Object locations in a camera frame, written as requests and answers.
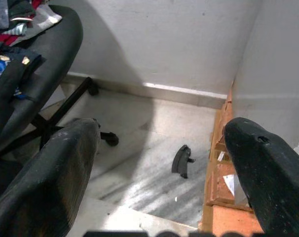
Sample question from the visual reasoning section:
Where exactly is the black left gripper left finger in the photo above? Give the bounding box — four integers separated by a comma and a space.
0, 118, 102, 237

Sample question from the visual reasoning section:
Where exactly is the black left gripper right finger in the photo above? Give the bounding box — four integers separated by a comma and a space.
224, 117, 299, 237

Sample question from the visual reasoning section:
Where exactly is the orange brick fridge stand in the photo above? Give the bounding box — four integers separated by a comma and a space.
197, 83, 265, 234

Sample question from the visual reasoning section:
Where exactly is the grey fridge body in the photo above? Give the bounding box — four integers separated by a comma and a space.
232, 0, 299, 158

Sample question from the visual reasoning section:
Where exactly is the white paper scrap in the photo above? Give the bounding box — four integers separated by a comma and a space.
223, 173, 248, 206

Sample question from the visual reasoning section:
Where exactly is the black curved plastic piece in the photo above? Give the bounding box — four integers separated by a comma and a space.
171, 144, 196, 179

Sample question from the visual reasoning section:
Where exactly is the black office chair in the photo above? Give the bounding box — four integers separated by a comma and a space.
0, 4, 119, 208

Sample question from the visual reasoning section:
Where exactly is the grey red clothes pile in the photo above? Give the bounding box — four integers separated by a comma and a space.
0, 0, 63, 47

